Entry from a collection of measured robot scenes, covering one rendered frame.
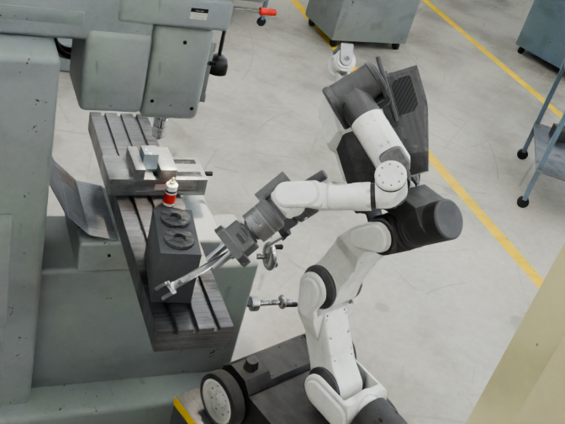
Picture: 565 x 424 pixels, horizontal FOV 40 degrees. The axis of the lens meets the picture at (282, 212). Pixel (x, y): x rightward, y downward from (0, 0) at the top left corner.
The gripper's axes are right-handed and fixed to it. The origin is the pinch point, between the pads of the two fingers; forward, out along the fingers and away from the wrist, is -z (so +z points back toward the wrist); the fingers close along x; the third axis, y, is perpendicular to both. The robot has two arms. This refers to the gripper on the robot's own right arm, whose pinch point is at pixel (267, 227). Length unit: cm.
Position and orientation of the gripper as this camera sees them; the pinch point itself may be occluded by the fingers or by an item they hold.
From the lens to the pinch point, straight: 263.0
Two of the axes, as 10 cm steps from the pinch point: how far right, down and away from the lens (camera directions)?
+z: 8.2, -5.0, -2.8
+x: -5.2, -8.5, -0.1
